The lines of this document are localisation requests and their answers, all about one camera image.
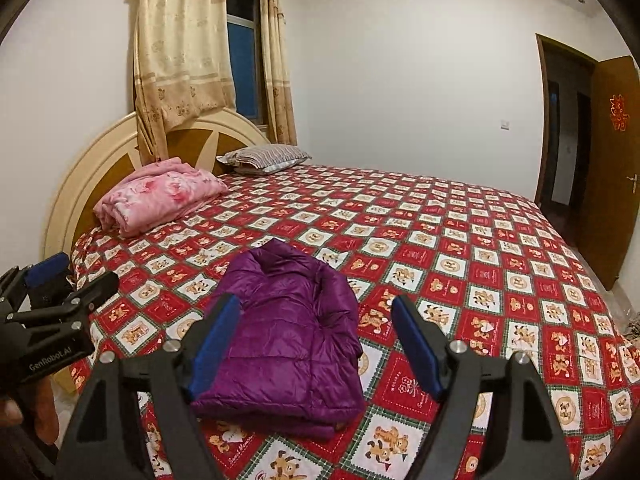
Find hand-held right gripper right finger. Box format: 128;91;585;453
390;295;576;480

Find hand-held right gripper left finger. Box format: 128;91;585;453
55;292;243;480

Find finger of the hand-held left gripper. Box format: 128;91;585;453
0;252;76;311
5;271;121;331

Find purple down jacket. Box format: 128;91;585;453
190;238;365;442

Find person's left hand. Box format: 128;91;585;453
0;375;56;431

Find red printed bear quilt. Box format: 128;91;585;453
67;162;636;480

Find cream wooden headboard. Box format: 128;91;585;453
44;106;271;261

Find pink floral blanket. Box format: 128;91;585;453
93;156;230;239

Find striped pillow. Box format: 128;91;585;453
216;144;313;176

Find wooden door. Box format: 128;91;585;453
575;55;640;291

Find wide beige patterned curtain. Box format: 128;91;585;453
132;0;237;166

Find window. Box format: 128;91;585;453
226;0;268;123

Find red paper door decoration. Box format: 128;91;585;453
604;91;631;132

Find wooden door frame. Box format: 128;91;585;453
534;33;598;208

